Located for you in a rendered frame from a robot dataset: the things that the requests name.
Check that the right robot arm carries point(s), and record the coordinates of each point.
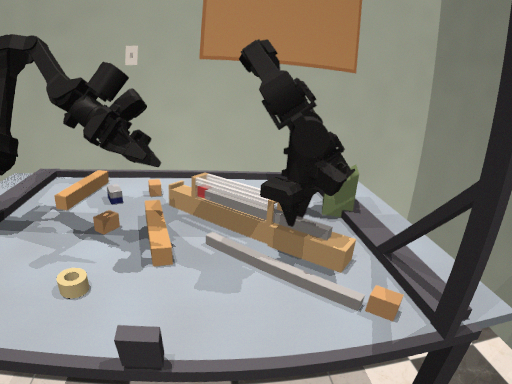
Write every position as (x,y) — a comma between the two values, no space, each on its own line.
(310,138)

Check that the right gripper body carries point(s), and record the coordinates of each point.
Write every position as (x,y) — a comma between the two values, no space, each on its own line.
(286,191)

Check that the beige roll of tape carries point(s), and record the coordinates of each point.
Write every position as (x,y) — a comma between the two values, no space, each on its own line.
(75,289)

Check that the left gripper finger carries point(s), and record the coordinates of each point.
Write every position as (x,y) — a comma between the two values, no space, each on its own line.
(151,158)
(118,140)

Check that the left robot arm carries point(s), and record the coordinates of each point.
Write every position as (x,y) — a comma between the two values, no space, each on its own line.
(15,53)

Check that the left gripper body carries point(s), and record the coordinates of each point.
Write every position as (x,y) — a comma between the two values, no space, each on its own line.
(98,122)

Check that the small tan block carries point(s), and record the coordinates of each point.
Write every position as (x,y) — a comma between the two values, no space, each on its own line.
(106,222)
(384,303)
(155,187)

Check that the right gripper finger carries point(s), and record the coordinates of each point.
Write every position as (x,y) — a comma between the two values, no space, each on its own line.
(290,211)
(308,191)

